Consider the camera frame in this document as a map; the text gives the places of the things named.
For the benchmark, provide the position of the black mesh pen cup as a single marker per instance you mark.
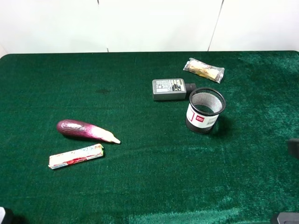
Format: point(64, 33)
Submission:
point(205, 105)

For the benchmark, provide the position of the grey object bottom right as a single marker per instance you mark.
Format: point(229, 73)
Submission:
point(285, 218)

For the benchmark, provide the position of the Hi-Chew candy pack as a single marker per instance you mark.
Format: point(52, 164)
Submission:
point(75, 156)

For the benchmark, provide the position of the green felt table cloth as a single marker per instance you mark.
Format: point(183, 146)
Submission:
point(161, 172)

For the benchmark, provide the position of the clear snack packet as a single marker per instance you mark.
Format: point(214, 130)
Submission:
point(204, 70)

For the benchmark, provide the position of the purple eggplant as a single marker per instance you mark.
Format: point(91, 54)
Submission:
point(75, 128)

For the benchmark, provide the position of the grey power adapter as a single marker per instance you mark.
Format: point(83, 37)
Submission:
point(171, 89)

